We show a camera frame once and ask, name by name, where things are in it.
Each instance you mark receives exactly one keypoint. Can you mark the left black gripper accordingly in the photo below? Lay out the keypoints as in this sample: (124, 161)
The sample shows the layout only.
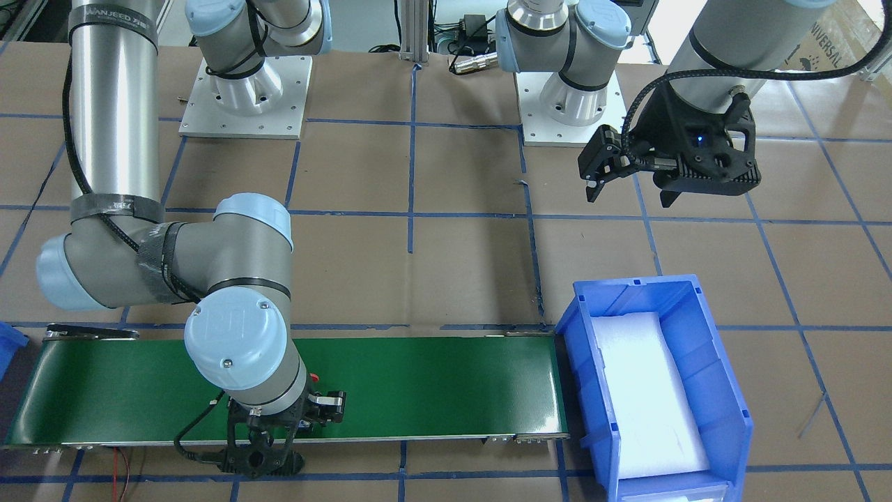
(658, 127)

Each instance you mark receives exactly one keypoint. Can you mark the white foam pad bin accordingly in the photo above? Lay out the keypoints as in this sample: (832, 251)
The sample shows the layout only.
(658, 435)

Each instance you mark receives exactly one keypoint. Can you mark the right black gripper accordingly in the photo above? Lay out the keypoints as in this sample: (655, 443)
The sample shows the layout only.
(326, 407)

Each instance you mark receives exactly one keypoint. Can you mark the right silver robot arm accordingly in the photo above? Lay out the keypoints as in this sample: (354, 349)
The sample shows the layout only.
(123, 250)

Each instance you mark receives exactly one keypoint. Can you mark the aluminium frame post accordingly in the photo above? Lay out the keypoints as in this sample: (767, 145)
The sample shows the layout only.
(414, 24)

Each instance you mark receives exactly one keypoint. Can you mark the black power adapter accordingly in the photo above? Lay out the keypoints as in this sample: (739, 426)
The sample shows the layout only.
(473, 33)

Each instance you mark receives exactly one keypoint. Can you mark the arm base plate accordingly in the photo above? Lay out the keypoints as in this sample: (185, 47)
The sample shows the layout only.
(554, 114)
(267, 105)

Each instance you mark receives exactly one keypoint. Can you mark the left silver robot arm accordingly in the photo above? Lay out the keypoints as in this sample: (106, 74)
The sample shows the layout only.
(731, 47)

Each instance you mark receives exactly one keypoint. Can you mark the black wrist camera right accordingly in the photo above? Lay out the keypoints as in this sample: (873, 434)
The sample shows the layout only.
(255, 462)

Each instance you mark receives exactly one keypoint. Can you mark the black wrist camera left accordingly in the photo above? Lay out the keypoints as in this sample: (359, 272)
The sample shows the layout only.
(718, 152)

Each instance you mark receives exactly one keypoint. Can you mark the green conveyor belt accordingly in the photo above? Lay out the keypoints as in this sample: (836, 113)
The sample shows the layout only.
(142, 392)

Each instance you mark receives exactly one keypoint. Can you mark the blue storage bin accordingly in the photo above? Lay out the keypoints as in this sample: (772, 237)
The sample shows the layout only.
(713, 393)
(12, 340)

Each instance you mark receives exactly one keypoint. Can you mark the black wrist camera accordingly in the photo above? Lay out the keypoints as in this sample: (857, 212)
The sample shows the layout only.
(718, 152)
(255, 462)

